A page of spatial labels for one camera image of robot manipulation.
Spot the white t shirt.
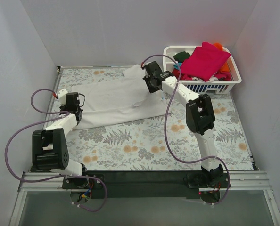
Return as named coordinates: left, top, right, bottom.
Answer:
left=71, top=65, right=167, bottom=129

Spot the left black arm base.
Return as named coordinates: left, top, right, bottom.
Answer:
left=61, top=172, right=105, bottom=190

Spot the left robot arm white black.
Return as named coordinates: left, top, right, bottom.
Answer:
left=32, top=89, right=90, bottom=188

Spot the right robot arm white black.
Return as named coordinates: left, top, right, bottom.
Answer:
left=140, top=61, right=223, bottom=188

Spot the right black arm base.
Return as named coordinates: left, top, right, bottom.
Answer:
left=183, top=171, right=231, bottom=205

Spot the dark red t shirt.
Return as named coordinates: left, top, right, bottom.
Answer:
left=172, top=68, right=184, bottom=80

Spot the teal t shirt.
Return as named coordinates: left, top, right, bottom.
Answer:
left=173, top=62, right=182, bottom=70

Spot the dark green t shirt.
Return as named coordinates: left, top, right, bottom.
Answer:
left=173, top=51, right=191, bottom=63

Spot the magenta folded t shirt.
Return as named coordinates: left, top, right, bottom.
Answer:
left=180, top=42, right=231, bottom=81

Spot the floral patterned table mat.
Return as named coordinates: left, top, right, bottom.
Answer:
left=35, top=67, right=253, bottom=171

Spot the orange t shirt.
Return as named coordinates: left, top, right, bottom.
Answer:
left=212, top=42, right=230, bottom=73

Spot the white plastic basket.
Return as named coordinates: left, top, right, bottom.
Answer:
left=163, top=46, right=242, bottom=94

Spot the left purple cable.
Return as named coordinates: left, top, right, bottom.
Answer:
left=4, top=89, right=107, bottom=212

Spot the purple cable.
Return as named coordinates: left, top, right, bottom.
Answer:
left=141, top=54, right=231, bottom=205
left=4, top=89, right=107, bottom=212

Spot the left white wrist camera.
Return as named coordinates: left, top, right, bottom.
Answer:
left=53, top=89, right=68, bottom=105

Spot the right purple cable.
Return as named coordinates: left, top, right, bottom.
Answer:
left=141, top=54, right=231, bottom=205

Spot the aluminium frame rail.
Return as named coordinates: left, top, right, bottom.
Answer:
left=19, top=170, right=272, bottom=191

